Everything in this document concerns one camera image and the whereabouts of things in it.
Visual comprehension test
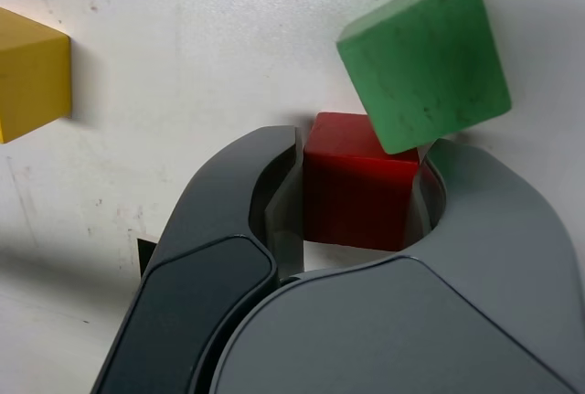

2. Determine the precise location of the yellow cube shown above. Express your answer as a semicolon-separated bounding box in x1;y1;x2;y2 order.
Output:
0;5;73;145

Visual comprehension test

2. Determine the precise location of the red cube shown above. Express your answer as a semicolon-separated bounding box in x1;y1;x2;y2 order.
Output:
302;111;433;252

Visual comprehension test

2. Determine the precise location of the green cube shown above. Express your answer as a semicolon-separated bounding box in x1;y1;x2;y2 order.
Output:
335;0;512;155

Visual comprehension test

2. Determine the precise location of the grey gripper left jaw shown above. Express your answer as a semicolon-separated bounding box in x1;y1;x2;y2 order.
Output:
90;124;305;394

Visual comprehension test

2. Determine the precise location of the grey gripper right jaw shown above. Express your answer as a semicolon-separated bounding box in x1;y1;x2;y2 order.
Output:
207;137;580;394

